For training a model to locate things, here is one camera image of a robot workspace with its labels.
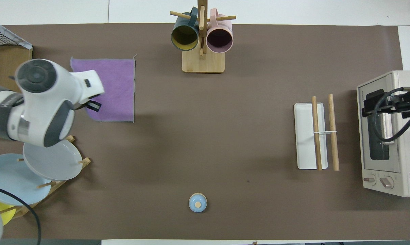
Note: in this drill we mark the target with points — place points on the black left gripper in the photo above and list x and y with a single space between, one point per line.
93 105

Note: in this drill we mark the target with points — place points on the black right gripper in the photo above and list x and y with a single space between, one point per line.
402 107

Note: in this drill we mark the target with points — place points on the purple and grey towel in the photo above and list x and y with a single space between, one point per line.
118 92

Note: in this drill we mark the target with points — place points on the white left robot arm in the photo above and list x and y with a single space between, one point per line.
48 102

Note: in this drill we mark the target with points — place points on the wooden plate rack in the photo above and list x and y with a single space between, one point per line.
86 162

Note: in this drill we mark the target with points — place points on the white towel rack wooden bars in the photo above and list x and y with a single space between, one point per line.
305 136

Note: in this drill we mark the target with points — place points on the beige toaster oven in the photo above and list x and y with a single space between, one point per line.
405 146

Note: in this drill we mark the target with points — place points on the grey plate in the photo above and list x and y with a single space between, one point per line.
55 163

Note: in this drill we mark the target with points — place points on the wooden shelf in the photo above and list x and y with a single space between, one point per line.
11 59

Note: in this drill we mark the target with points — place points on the brown table mat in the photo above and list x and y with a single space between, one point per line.
191 136

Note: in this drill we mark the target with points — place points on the marbled paper sheet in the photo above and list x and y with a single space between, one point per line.
7 32

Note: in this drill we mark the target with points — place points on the light blue plate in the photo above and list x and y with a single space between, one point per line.
7 180

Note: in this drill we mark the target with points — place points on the dark teal mug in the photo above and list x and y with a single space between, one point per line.
184 35

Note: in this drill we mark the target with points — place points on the wooden mug tree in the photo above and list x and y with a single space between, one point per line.
203 64

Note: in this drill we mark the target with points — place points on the yellow plate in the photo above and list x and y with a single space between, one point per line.
7 214

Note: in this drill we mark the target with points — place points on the small blue lidded jar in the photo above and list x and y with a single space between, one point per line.
197 202

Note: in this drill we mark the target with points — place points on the pink mug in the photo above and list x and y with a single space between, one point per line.
219 39

